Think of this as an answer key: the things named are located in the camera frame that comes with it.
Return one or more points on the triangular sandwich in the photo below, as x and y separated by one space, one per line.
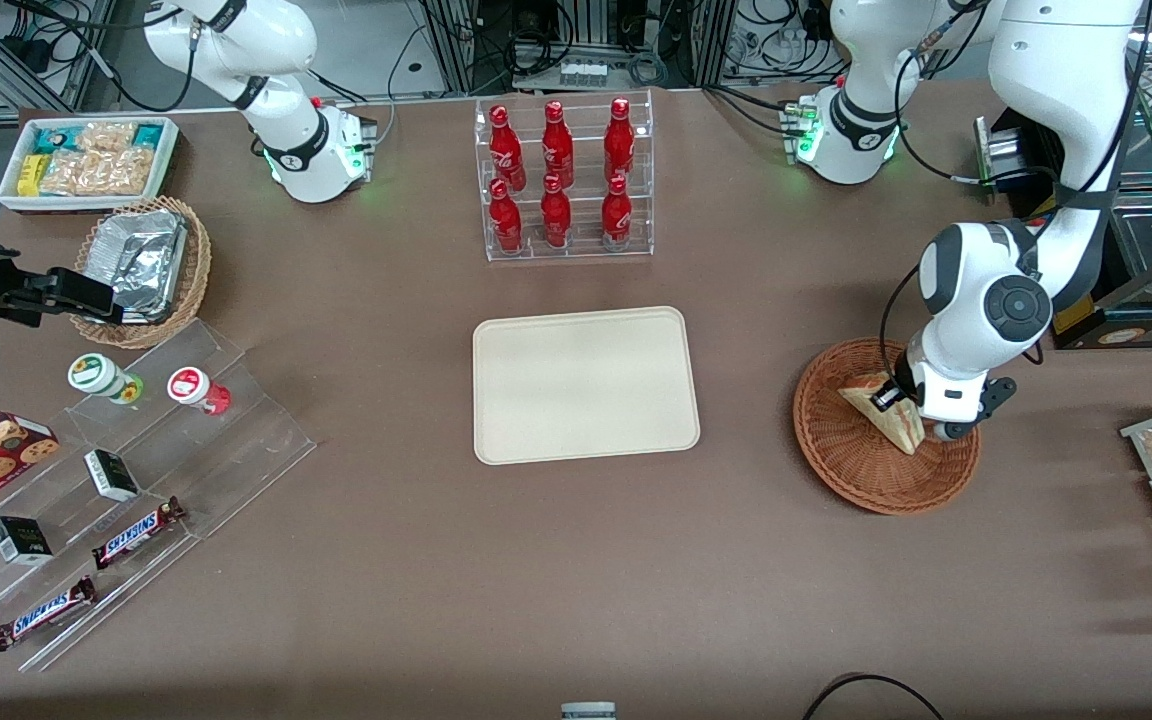
903 432

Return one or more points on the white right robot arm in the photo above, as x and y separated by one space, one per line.
301 150

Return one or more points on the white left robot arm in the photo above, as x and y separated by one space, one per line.
946 270

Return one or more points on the aluminium foil tray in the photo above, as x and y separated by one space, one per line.
141 260

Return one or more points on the brown shallow wicker basket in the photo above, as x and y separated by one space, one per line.
866 480

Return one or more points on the light tan wicker basket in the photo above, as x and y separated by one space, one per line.
194 270

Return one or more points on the cream plastic serving tray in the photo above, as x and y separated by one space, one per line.
586 385

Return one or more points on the green lid sunflower cup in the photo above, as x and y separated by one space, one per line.
91 372

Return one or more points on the white plastic snack bin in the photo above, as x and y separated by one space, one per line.
8 190

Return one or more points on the yellow snack packet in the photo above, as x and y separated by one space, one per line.
31 175

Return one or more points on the clear bag of crackers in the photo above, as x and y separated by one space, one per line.
106 135
101 172

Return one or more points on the red lid strawberry cup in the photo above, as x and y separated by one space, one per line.
188 385

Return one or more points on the teal snack packet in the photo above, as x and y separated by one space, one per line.
148 134
54 140

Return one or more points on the small black carton box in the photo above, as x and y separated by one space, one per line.
112 475
21 540

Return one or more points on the clear acrylic stepped shelf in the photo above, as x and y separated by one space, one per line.
226 450

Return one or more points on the Snickers chocolate bar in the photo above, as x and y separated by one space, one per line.
136 533
43 612

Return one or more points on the silver blue electronic box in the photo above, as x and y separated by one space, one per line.
1011 155

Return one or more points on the red cola bottle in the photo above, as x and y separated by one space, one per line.
556 215
557 148
619 145
616 215
506 150
505 222

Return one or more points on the clear acrylic bottle rack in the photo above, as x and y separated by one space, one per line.
581 250

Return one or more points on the white power strip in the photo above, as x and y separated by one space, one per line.
583 73

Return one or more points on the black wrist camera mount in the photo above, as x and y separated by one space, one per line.
998 398

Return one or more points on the aluminium frame rack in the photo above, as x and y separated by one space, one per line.
586 20

